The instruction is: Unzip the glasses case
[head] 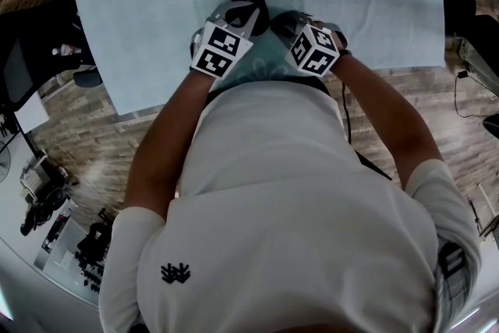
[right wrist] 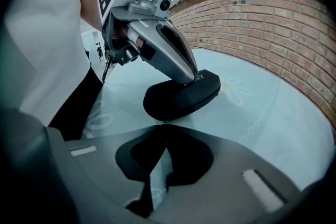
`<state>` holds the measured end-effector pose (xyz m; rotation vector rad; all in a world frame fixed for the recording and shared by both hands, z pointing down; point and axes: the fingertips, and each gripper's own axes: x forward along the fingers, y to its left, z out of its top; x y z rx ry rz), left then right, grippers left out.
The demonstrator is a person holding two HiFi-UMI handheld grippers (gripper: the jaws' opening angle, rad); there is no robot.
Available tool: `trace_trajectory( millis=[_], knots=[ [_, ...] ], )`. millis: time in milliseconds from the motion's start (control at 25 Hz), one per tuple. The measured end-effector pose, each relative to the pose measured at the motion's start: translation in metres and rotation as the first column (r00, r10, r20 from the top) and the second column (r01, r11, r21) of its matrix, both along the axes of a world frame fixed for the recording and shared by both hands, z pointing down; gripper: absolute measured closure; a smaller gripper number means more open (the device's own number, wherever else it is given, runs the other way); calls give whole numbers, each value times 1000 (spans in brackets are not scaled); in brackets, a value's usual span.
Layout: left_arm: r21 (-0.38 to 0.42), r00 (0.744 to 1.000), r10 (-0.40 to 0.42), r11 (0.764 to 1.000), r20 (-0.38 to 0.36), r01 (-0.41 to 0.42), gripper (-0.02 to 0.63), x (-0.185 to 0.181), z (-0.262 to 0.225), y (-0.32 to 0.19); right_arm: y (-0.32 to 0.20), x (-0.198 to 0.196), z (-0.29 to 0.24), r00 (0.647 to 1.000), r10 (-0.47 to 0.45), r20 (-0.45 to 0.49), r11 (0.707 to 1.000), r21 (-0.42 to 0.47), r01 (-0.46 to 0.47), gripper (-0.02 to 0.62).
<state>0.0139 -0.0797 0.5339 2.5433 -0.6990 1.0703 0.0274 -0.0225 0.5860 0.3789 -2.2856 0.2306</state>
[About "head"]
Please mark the person's right forearm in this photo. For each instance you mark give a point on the person's right forearm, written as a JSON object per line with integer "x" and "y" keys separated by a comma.
{"x": 382, "y": 117}

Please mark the black metal stand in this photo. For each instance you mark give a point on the black metal stand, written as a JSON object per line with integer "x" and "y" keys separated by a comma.
{"x": 476, "y": 222}

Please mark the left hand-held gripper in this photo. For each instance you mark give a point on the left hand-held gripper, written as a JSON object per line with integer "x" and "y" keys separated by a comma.
{"x": 218, "y": 50}

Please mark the person's white shirt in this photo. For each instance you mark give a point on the person's white shirt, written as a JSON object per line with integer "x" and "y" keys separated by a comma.
{"x": 273, "y": 206}

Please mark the grey standing fan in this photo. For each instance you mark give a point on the grey standing fan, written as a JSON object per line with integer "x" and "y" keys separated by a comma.
{"x": 3, "y": 161}

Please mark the black padded office chair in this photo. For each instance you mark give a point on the black padded office chair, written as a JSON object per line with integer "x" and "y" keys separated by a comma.
{"x": 23, "y": 39}

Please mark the clear plastic water bottle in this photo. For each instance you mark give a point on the clear plastic water bottle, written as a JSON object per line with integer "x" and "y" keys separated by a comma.
{"x": 66, "y": 50}

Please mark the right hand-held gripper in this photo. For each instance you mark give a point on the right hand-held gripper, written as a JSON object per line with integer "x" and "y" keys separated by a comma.
{"x": 312, "y": 50}

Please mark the white side desk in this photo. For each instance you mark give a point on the white side desk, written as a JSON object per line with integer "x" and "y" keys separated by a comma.
{"x": 33, "y": 113}

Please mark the person's left forearm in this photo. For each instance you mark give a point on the person's left forearm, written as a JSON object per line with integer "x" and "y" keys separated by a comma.
{"x": 167, "y": 136}

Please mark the light blue flowered tablecloth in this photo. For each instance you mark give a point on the light blue flowered tablecloth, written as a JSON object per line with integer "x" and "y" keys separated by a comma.
{"x": 136, "y": 11}

